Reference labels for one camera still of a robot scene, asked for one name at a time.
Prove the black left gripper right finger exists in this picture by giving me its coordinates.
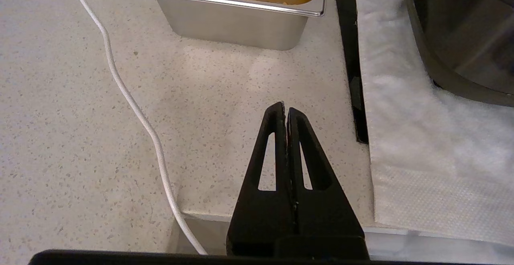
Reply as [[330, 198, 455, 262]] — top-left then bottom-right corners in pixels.
[[287, 107, 370, 259]]

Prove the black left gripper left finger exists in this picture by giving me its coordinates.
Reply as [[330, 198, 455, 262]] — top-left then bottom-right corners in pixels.
[[226, 101, 298, 257]]

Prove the white towel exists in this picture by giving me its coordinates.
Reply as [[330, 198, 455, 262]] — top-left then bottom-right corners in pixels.
[[353, 0, 514, 246]]

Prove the long black strip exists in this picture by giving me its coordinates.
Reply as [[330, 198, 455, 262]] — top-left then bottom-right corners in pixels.
[[332, 0, 369, 144]]

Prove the stainless steel tray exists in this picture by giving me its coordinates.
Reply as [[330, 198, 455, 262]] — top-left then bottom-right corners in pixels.
[[128, 0, 328, 51]]

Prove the white power cable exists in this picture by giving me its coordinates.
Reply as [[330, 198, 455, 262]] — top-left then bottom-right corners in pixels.
[[64, 0, 208, 255]]

